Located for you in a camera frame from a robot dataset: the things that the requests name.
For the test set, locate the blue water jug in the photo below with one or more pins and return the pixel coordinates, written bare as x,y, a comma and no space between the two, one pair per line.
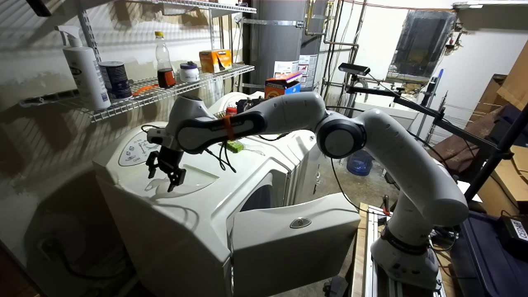
360,163

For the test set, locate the white utility sink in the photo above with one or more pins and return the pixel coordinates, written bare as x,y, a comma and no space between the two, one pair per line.
392,113

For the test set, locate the white spray bottle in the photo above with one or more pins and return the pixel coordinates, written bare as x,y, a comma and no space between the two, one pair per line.
86,76

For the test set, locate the window covered with plastic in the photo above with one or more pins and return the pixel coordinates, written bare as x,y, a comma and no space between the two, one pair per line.
420,45

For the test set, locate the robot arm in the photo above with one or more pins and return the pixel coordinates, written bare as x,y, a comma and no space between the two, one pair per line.
404,165

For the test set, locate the white washing machine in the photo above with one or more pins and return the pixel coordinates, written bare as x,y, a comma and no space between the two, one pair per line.
297,148

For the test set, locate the white jar with dark lid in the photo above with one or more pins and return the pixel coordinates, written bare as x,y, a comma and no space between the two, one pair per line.
189,73

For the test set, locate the camera on mount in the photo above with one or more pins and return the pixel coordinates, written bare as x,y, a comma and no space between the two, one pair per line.
354,69

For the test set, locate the dark blue storage bin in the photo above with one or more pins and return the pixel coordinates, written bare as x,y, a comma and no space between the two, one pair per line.
486,260

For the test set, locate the orange cardboard box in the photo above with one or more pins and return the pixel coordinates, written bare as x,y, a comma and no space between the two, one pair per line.
214,61

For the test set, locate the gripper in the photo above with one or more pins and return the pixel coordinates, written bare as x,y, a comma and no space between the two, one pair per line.
170,156

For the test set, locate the red clamp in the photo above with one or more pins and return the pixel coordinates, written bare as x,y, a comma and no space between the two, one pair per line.
386,206

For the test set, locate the orange and blue box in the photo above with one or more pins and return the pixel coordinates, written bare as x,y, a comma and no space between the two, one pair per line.
282,86

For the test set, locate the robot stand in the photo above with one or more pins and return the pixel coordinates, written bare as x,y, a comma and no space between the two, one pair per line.
365,255

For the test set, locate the orange plastic tool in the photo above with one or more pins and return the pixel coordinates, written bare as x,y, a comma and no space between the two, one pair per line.
144,88

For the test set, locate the black power brick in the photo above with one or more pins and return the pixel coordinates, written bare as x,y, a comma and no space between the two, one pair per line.
515,231

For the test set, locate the clear bottle with yellow cap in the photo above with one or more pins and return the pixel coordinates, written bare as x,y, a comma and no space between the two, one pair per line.
165,70

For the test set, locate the grey water heater tank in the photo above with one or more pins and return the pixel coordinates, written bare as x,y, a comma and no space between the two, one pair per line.
272,41

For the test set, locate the dark round can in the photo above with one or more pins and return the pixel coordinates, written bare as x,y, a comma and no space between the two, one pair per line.
115,80

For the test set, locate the green dust pan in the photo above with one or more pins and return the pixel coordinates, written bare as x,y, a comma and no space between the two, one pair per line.
234,146

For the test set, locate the red bottle cap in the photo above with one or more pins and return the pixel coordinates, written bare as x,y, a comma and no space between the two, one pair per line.
231,111

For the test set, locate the white dryer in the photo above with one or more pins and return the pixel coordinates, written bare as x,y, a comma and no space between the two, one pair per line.
177,214

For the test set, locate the white dryer door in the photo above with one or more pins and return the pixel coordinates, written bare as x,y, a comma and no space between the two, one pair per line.
284,243

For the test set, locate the metal pipes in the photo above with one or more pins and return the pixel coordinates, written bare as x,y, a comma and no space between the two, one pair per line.
334,41

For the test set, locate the stack of cardboard boxes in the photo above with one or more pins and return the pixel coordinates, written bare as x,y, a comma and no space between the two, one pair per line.
511,177

